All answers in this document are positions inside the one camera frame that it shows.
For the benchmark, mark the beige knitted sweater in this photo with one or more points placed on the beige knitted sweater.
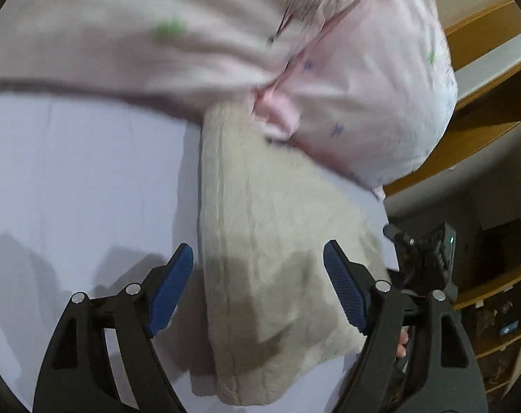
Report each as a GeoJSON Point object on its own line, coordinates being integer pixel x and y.
{"type": "Point", "coordinates": [264, 223]}

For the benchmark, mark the small blue item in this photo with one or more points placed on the small blue item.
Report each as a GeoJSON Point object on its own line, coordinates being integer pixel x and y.
{"type": "Point", "coordinates": [507, 329]}

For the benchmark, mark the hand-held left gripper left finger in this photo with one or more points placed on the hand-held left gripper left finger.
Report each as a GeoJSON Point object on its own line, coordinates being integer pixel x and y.
{"type": "Point", "coordinates": [171, 286]}

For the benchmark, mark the dark box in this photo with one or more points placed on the dark box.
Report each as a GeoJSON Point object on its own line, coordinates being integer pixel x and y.
{"type": "Point", "coordinates": [503, 245]}

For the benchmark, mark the wooden wall shelf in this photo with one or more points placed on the wooden wall shelf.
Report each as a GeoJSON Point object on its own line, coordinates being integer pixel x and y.
{"type": "Point", "coordinates": [479, 137]}

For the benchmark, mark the person's right hand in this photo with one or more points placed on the person's right hand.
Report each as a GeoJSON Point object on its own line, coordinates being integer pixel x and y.
{"type": "Point", "coordinates": [402, 346]}

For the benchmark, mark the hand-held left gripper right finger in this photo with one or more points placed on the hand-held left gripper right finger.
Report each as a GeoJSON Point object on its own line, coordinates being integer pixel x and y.
{"type": "Point", "coordinates": [344, 286]}

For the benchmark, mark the wooden shelf unit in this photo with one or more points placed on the wooden shelf unit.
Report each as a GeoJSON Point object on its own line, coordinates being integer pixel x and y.
{"type": "Point", "coordinates": [492, 305]}

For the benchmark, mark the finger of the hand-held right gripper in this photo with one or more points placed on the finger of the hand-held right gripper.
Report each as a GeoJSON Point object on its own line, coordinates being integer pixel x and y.
{"type": "Point", "coordinates": [398, 235]}

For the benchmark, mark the white bed sheet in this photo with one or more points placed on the white bed sheet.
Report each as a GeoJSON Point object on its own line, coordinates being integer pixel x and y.
{"type": "Point", "coordinates": [71, 180]}

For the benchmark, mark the pink printed baby garment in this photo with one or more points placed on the pink printed baby garment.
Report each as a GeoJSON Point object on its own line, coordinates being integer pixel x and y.
{"type": "Point", "coordinates": [363, 94]}

